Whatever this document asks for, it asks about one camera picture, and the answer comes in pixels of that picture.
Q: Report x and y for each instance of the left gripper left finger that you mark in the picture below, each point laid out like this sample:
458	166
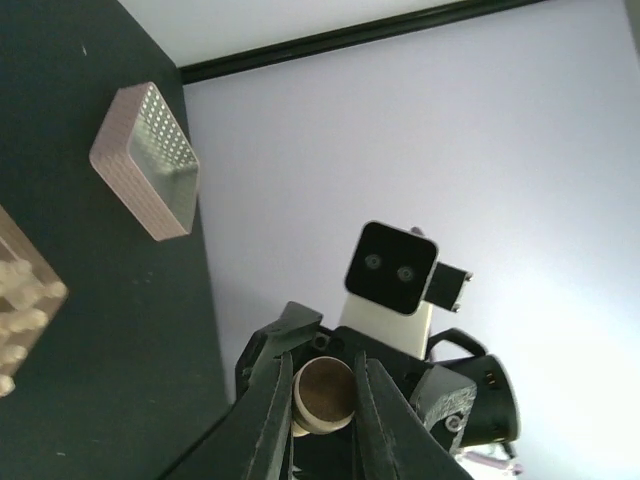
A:
251	441

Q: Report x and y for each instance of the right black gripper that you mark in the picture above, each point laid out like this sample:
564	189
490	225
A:
475	388

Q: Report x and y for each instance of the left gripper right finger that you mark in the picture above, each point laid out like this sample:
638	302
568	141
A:
389	440

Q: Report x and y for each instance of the wooden chess board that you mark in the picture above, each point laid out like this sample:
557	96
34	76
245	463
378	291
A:
31	295

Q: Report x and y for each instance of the pink patterned metal tin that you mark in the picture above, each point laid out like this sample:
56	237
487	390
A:
146	159

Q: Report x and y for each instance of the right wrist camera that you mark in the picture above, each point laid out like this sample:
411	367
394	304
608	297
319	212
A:
394	281

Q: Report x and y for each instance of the black frame post right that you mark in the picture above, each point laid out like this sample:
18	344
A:
346	37

